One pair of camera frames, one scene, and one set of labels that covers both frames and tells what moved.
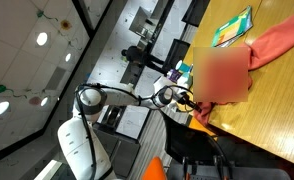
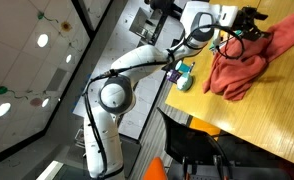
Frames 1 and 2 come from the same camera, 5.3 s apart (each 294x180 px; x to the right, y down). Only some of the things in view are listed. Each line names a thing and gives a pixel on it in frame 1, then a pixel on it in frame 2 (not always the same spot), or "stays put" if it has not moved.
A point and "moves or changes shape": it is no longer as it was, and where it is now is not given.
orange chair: x=154 y=170 stays put
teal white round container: x=185 y=80 stays put
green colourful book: x=233 y=28 stays put
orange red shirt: x=221 y=75 moves or changes shape
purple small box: x=174 y=75 stays put
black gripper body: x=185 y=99 to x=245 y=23
